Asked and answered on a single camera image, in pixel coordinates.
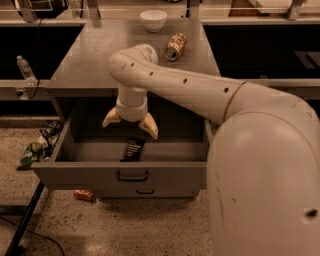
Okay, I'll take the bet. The black floor cable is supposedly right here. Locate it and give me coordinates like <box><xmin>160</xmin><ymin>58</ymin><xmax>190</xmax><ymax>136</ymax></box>
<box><xmin>0</xmin><ymin>214</ymin><xmax>66</xmax><ymax>256</ymax></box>

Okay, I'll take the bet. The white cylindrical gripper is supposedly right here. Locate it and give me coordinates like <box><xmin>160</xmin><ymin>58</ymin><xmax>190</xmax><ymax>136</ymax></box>
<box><xmin>102</xmin><ymin>98</ymin><xmax>158</xmax><ymax>139</ymax></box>

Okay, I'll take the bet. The white ceramic bowl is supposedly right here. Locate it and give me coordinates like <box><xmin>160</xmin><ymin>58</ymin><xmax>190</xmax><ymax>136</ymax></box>
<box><xmin>140</xmin><ymin>10</ymin><xmax>167</xmax><ymax>33</ymax></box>

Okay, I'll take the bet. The grey metal drawer cabinet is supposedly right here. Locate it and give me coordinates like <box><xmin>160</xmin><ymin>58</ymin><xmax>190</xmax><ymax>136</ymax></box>
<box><xmin>45</xmin><ymin>18</ymin><xmax>222</xmax><ymax>201</ymax></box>

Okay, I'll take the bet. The open grey top drawer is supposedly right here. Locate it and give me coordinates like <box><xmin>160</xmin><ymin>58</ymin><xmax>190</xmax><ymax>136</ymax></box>
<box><xmin>32</xmin><ymin>97</ymin><xmax>212</xmax><ymax>192</ymax></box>

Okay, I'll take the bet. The lower grey drawer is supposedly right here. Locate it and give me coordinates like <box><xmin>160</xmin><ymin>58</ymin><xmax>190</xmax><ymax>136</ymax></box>
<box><xmin>96</xmin><ymin>189</ymin><xmax>199</xmax><ymax>200</ymax></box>

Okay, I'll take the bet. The black table leg left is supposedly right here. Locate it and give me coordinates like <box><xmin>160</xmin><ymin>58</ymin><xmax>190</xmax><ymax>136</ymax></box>
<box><xmin>5</xmin><ymin>182</ymin><xmax>44</xmax><ymax>256</ymax></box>

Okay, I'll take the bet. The black rxbar chocolate bar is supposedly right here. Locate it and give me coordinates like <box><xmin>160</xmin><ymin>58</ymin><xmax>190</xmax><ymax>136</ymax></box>
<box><xmin>121</xmin><ymin>138</ymin><xmax>145</xmax><ymax>162</ymax></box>

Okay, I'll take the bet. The clear plastic water bottle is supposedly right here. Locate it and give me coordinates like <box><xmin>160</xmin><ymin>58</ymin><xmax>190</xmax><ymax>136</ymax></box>
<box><xmin>17</xmin><ymin>55</ymin><xmax>37</xmax><ymax>86</ymax></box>

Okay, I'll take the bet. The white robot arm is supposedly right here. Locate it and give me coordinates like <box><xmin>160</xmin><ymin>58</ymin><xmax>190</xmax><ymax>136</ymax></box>
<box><xmin>104</xmin><ymin>44</ymin><xmax>320</xmax><ymax>256</ymax></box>

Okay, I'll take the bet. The brown patterned soda can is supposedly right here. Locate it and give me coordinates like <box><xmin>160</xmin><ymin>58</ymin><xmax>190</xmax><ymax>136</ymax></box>
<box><xmin>165</xmin><ymin>33</ymin><xmax>187</xmax><ymax>61</ymax></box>

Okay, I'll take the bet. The green snack bag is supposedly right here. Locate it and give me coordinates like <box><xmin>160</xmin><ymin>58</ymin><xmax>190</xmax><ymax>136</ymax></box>
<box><xmin>18</xmin><ymin>142</ymin><xmax>42</xmax><ymax>169</ymax></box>

